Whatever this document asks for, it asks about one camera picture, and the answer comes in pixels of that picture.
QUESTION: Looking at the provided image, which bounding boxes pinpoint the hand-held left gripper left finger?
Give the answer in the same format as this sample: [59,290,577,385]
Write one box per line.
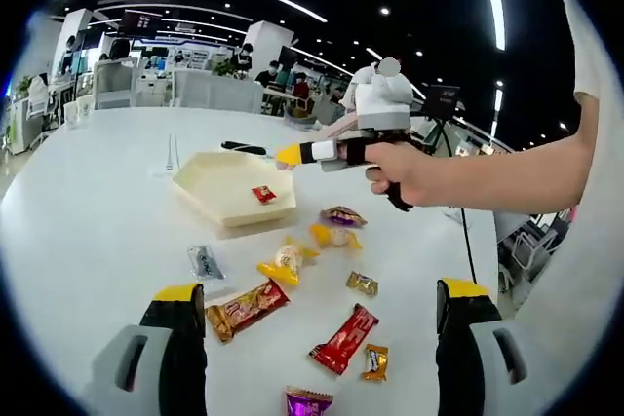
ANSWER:
[91,282,210,416]

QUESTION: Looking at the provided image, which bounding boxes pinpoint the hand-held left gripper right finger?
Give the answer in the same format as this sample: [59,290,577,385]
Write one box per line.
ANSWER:
[435,277,537,416]

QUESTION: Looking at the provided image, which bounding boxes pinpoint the pink food tongs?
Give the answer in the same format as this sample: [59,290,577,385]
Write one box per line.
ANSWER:
[287,116,365,149]

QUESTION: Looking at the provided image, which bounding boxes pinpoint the small purple brown food packet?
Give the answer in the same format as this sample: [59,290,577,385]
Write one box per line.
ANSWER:
[320,206,368,231]

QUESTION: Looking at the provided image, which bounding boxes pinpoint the small red candy food packet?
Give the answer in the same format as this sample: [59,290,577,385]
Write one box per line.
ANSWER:
[251,184,278,205]

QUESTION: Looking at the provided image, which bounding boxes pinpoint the red gold wafer food packet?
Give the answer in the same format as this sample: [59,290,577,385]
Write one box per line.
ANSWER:
[204,278,291,344]

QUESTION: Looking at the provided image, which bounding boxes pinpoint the small orange candy food packet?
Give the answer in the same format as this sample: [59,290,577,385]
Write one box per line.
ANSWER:
[360,343,390,383]

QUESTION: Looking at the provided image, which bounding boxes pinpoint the yellow-ended clear food packet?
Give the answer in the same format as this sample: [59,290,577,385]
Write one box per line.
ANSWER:
[256,235,321,285]
[310,223,363,251]

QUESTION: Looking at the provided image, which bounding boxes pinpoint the cream hexagonal container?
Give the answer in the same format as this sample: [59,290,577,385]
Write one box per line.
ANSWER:
[172,150,297,228]

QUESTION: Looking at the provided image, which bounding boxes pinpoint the long red food packet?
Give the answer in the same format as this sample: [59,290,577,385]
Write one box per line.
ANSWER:
[307,302,380,377]

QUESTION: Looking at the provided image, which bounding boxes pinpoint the small gold candy food packet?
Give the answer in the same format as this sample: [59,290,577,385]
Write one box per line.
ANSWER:
[345,270,380,298]

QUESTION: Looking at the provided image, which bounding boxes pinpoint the long purple food packet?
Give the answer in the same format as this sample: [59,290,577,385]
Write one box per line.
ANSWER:
[285,385,335,416]

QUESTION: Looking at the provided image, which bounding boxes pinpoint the person's right hand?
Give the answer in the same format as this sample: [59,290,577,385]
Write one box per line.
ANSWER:
[365,140,444,208]

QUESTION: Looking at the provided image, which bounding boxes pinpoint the grey basket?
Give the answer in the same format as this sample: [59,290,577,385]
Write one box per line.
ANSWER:
[285,106,318,131]

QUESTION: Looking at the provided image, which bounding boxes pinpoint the black marker pen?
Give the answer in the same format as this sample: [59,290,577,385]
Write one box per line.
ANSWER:
[220,140,267,157]

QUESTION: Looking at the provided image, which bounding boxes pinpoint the clear plastic packet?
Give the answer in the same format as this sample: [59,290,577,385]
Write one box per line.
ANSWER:
[187,244,229,282]

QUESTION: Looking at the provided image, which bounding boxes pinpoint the white desk partition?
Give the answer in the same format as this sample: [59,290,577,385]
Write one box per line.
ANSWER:
[173,69,264,113]

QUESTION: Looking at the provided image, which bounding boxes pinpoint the green potted plant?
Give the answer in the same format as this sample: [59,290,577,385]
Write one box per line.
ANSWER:
[212,58,240,79]

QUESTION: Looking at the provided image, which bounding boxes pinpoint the person's white shirt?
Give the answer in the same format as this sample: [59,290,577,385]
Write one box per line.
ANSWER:
[496,0,624,416]

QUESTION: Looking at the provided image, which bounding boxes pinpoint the curved ceiling light strip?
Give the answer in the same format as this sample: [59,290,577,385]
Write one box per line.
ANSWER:
[475,0,508,52]

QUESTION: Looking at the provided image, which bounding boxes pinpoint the thin clear stand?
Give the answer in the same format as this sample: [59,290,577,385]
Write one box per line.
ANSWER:
[148,132,182,179]

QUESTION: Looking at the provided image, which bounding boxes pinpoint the white office chair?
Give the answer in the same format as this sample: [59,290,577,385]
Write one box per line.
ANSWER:
[95,57,137,110]

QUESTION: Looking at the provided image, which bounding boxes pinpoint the dark hanging display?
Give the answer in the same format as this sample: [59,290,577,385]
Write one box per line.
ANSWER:
[120,9,162,37]

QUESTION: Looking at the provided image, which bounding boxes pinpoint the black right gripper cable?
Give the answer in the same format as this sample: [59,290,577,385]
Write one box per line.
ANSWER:
[457,206,478,285]

